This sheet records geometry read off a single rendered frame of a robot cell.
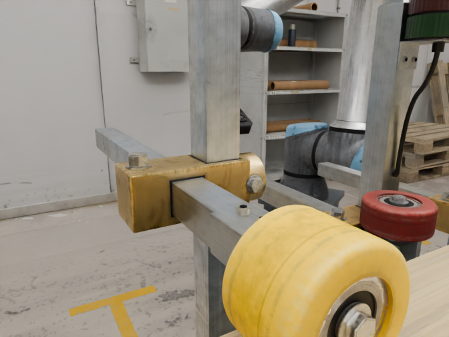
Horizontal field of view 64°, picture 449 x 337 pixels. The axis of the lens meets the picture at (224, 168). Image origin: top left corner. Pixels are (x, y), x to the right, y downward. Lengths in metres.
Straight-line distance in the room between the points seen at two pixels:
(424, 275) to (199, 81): 0.24
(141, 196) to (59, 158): 2.73
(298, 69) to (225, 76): 3.50
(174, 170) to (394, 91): 0.29
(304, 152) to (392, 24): 0.83
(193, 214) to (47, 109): 2.72
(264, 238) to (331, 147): 1.04
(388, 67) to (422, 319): 0.31
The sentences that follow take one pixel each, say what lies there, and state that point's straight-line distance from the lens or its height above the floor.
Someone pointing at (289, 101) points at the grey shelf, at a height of 0.76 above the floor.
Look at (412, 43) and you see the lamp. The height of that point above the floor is 1.08.
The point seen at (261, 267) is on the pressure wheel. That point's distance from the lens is 0.17.
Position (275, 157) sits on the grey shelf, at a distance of 3.77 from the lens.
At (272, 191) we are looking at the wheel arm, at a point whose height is 0.86.
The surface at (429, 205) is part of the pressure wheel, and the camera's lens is 0.46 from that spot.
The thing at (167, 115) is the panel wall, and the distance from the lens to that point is 3.15.
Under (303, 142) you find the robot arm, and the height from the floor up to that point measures 0.81.
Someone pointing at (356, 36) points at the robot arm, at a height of 1.15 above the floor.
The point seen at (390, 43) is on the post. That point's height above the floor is 1.08.
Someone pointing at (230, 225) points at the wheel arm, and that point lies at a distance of 0.22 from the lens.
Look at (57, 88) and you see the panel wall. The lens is 2.96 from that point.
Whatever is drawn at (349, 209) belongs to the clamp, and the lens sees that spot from 0.52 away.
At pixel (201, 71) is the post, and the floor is 1.05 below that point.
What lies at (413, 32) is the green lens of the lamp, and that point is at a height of 1.09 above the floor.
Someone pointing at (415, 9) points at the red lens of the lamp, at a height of 1.11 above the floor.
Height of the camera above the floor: 1.05
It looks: 15 degrees down
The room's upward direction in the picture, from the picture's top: straight up
